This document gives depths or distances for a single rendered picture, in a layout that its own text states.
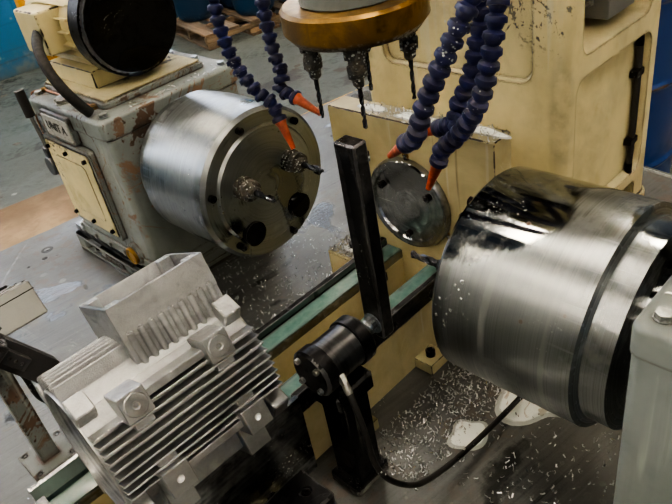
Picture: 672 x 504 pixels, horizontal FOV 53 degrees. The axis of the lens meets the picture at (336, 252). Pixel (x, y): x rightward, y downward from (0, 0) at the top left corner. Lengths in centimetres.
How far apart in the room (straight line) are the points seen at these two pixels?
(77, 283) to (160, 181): 43
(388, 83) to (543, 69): 28
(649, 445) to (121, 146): 89
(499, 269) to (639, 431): 19
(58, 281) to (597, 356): 112
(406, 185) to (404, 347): 24
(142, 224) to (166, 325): 53
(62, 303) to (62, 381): 70
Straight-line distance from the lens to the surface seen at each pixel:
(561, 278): 67
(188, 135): 107
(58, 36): 130
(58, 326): 138
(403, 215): 104
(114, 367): 74
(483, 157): 90
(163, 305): 74
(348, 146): 68
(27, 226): 335
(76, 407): 70
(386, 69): 112
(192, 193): 104
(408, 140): 71
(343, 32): 78
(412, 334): 101
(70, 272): 152
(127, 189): 122
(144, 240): 127
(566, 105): 96
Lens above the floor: 154
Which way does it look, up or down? 34 degrees down
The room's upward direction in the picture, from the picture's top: 11 degrees counter-clockwise
